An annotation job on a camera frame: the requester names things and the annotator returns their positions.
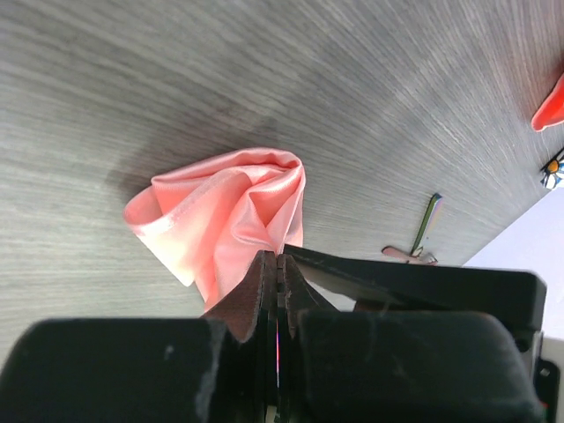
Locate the folded coral cloth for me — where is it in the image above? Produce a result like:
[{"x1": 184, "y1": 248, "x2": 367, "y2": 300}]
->
[{"x1": 531, "y1": 74, "x2": 564, "y2": 132}]

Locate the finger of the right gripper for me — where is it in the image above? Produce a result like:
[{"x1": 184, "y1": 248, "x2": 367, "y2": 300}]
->
[{"x1": 284, "y1": 245, "x2": 546, "y2": 332}]

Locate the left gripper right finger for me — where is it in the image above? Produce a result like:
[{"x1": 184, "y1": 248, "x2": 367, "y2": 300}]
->
[{"x1": 279, "y1": 254, "x2": 544, "y2": 422}]

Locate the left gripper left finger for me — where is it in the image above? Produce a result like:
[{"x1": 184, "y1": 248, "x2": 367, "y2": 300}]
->
[{"x1": 1, "y1": 251, "x2": 278, "y2": 422}]

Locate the pink satin napkin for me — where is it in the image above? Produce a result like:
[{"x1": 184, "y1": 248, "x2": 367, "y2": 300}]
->
[{"x1": 123, "y1": 147, "x2": 306, "y2": 309}]

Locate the folded white shirt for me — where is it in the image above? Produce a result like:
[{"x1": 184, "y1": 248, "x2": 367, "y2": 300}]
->
[{"x1": 541, "y1": 150, "x2": 564, "y2": 190}]

